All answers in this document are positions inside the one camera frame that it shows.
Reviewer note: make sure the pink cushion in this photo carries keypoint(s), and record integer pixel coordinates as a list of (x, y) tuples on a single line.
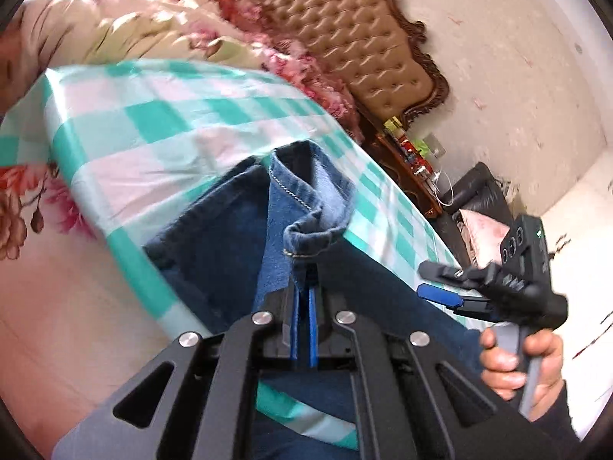
[(483, 230)]

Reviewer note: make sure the wooden nightstand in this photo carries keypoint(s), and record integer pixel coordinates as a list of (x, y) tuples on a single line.
[(407, 177)]

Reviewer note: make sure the yellow green box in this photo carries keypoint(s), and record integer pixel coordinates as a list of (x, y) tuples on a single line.
[(395, 125)]

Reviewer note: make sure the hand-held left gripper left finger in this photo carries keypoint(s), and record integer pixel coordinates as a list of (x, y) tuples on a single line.
[(294, 328)]

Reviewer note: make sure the floral quilt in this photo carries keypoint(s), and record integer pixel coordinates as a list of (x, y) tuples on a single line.
[(158, 24)]

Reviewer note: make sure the wall outlet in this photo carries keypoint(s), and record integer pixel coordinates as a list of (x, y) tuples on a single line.
[(436, 146)]

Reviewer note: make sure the green white checkered bedsheet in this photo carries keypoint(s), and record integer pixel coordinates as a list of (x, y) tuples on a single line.
[(143, 120)]

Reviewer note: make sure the brown tufted headboard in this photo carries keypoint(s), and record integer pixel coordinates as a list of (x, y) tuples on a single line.
[(335, 28)]

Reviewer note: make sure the black armchair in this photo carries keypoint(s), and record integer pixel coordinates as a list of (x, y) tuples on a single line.
[(479, 187)]

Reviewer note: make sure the person's right forearm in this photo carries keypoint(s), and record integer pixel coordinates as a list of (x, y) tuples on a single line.
[(558, 417)]

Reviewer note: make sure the green packet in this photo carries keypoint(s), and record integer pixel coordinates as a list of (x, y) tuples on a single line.
[(421, 144)]

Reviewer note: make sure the pink floral bedsheet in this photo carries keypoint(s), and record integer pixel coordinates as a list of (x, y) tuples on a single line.
[(72, 326)]

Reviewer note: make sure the person's right hand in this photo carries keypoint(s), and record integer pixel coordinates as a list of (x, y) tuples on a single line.
[(500, 364)]

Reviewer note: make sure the red box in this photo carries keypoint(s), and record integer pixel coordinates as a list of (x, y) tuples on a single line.
[(411, 152)]

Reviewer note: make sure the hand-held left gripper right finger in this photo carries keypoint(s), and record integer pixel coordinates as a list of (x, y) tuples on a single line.
[(312, 330)]

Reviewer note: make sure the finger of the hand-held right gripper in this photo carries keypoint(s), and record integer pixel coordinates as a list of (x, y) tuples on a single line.
[(445, 272), (438, 294)]

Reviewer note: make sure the blue denim pants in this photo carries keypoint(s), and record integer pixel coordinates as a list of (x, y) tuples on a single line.
[(287, 201)]

